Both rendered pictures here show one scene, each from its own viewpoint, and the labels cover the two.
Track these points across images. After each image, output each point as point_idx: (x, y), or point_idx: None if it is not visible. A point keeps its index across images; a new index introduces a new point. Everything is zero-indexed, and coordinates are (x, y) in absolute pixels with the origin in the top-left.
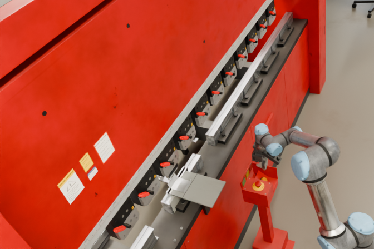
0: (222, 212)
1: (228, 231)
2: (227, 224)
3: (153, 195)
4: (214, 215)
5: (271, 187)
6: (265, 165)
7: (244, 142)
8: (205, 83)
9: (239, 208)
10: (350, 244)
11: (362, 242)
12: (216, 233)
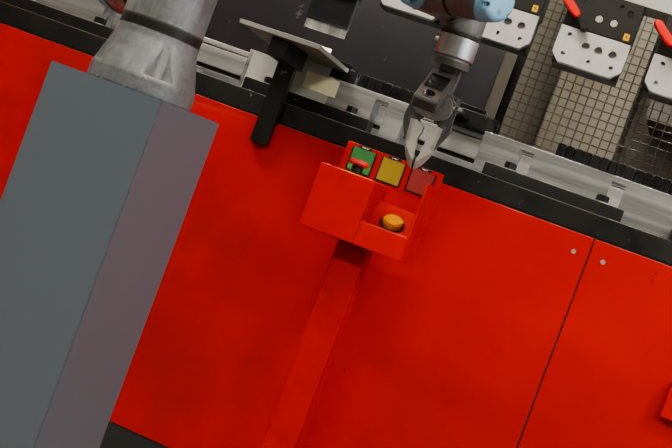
0: (289, 259)
1: (253, 365)
2: (270, 339)
3: None
4: (265, 211)
5: (361, 191)
6: (415, 134)
7: (524, 237)
8: None
9: (337, 395)
10: None
11: None
12: (226, 270)
